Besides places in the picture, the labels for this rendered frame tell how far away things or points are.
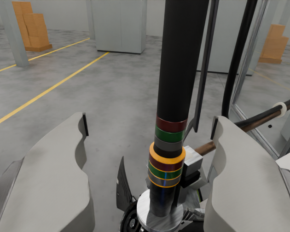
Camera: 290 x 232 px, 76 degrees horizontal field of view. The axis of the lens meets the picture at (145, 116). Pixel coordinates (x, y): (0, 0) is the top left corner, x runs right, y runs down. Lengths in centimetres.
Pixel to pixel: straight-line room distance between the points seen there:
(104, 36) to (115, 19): 77
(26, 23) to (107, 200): 738
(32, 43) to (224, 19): 661
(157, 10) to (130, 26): 513
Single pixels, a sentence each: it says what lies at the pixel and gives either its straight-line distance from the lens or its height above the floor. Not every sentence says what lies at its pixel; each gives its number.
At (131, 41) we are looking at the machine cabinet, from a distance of 751.
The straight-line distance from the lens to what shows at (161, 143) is 20.
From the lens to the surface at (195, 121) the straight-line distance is 20.
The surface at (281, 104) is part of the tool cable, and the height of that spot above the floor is 154.
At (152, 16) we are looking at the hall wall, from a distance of 1243.
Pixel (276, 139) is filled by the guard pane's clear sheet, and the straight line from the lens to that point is 130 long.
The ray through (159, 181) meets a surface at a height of 152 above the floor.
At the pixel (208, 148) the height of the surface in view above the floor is 153.
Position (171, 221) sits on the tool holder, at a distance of 30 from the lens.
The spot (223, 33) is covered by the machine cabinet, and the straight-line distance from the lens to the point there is 579.
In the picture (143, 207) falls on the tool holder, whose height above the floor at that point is 144.
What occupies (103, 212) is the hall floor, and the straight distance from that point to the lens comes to 202.
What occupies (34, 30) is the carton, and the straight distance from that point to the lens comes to 842.
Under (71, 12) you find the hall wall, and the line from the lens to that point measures 1408.
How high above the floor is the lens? 171
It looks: 31 degrees down
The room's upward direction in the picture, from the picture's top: 2 degrees clockwise
